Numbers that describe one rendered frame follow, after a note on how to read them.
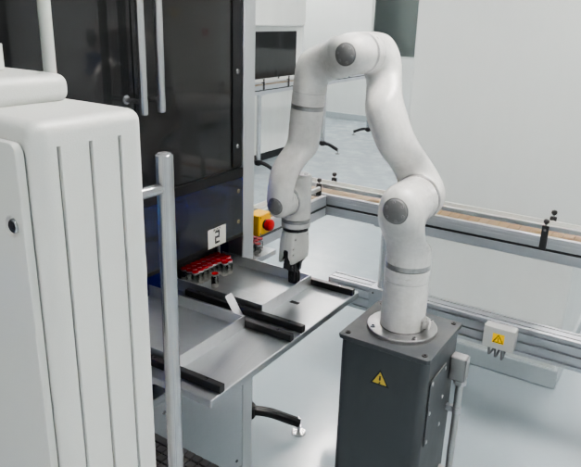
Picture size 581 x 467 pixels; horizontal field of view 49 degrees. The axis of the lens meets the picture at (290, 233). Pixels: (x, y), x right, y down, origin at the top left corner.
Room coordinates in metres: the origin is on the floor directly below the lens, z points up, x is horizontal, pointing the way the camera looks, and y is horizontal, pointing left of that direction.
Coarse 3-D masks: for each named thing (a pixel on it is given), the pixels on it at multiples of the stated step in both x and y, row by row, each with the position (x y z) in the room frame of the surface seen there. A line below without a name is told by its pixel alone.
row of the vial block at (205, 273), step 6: (222, 258) 1.88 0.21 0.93; (228, 258) 1.89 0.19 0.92; (210, 264) 1.82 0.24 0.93; (216, 264) 1.84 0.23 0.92; (198, 270) 1.78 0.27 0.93; (204, 270) 1.79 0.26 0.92; (210, 270) 1.81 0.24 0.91; (216, 270) 1.83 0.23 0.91; (192, 276) 1.76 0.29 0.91; (198, 276) 1.76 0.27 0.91; (204, 276) 1.79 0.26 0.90; (210, 276) 1.81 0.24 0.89; (192, 282) 1.76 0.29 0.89; (198, 282) 1.76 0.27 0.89
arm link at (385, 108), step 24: (384, 48) 1.63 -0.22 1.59; (384, 72) 1.65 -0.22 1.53; (384, 96) 1.59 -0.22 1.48; (384, 120) 1.57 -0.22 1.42; (408, 120) 1.59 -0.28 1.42; (384, 144) 1.57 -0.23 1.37; (408, 144) 1.57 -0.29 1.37; (408, 168) 1.60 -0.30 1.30; (432, 168) 1.60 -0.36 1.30; (432, 216) 1.56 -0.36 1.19
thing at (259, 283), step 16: (240, 256) 1.93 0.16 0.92; (240, 272) 1.87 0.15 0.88; (256, 272) 1.88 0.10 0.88; (272, 272) 1.86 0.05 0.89; (192, 288) 1.71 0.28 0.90; (208, 288) 1.67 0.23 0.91; (224, 288) 1.75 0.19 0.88; (240, 288) 1.75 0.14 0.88; (256, 288) 1.76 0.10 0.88; (272, 288) 1.76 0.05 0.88; (288, 288) 1.69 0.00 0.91; (304, 288) 1.76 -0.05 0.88; (256, 304) 1.59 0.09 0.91; (272, 304) 1.62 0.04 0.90
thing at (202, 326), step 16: (160, 288) 1.66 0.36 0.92; (160, 304) 1.63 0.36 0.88; (192, 304) 1.60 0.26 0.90; (208, 304) 1.57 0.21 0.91; (160, 320) 1.53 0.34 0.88; (192, 320) 1.54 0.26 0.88; (208, 320) 1.54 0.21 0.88; (224, 320) 1.54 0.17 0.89; (240, 320) 1.49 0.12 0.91; (160, 336) 1.44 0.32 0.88; (192, 336) 1.45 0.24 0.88; (208, 336) 1.45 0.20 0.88; (224, 336) 1.43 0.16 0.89; (160, 352) 1.31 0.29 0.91; (192, 352) 1.33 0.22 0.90
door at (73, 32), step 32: (0, 0) 1.29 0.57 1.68; (32, 0) 1.35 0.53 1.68; (64, 0) 1.42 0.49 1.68; (96, 0) 1.49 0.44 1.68; (128, 0) 1.57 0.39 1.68; (0, 32) 1.28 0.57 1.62; (32, 32) 1.35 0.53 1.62; (64, 32) 1.41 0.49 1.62; (96, 32) 1.49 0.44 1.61; (128, 32) 1.57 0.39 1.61; (32, 64) 1.34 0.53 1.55; (64, 64) 1.41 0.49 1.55; (96, 64) 1.48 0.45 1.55; (128, 64) 1.56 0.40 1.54; (96, 96) 1.47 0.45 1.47
